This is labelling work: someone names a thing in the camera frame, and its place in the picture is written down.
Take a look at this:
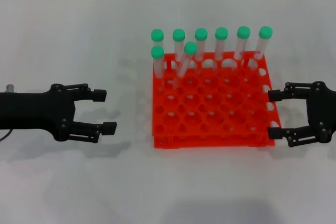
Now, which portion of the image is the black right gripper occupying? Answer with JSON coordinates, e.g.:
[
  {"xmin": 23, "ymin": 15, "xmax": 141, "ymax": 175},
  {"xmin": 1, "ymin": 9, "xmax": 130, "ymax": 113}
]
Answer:
[{"xmin": 267, "ymin": 81, "xmax": 336, "ymax": 148}]

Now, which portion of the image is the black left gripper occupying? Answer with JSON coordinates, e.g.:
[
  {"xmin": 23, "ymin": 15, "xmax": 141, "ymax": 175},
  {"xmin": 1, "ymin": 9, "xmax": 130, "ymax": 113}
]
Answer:
[{"xmin": 0, "ymin": 83, "xmax": 118, "ymax": 144}]

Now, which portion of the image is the clear test tube green cap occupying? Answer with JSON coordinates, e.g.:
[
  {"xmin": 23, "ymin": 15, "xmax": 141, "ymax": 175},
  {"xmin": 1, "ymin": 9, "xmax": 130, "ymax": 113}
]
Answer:
[
  {"xmin": 151, "ymin": 45, "xmax": 166, "ymax": 90},
  {"xmin": 215, "ymin": 27, "xmax": 229, "ymax": 61},
  {"xmin": 172, "ymin": 28, "xmax": 186, "ymax": 62},
  {"xmin": 236, "ymin": 26, "xmax": 251, "ymax": 61},
  {"xmin": 194, "ymin": 27, "xmax": 208, "ymax": 62},
  {"xmin": 151, "ymin": 28, "xmax": 165, "ymax": 49},
  {"xmin": 253, "ymin": 26, "xmax": 274, "ymax": 61},
  {"xmin": 173, "ymin": 41, "xmax": 198, "ymax": 88}
]

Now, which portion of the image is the orange plastic test tube rack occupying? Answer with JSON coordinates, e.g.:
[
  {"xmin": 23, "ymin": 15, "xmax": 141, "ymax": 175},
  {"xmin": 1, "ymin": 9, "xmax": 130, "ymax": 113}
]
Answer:
[{"xmin": 151, "ymin": 52, "xmax": 281, "ymax": 150}]

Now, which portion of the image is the left arm connector cable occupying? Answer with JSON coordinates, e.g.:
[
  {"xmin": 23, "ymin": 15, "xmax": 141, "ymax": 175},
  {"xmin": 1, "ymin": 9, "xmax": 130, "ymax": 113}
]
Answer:
[{"xmin": 0, "ymin": 84, "xmax": 16, "ymax": 142}]

